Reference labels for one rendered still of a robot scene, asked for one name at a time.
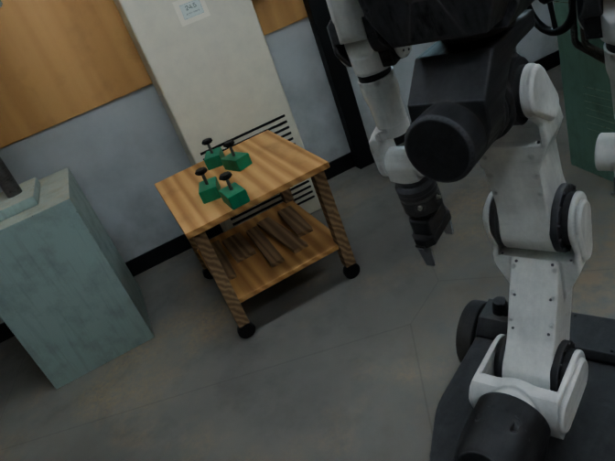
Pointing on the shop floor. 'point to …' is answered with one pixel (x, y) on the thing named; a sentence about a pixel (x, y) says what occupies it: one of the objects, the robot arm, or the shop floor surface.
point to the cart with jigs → (241, 155)
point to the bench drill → (64, 279)
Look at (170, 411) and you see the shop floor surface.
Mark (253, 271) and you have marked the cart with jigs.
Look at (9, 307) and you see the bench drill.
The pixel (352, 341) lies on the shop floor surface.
